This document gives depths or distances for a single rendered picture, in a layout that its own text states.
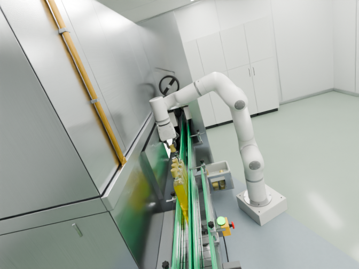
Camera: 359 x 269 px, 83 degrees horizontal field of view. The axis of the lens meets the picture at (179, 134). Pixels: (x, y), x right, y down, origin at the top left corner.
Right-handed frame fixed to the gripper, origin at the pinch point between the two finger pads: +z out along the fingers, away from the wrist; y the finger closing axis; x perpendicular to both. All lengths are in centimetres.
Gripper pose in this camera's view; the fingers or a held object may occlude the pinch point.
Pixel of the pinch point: (171, 144)
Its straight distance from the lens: 130.8
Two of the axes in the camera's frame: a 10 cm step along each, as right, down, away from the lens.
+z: 2.8, 8.9, 3.5
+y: 9.6, -2.5, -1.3
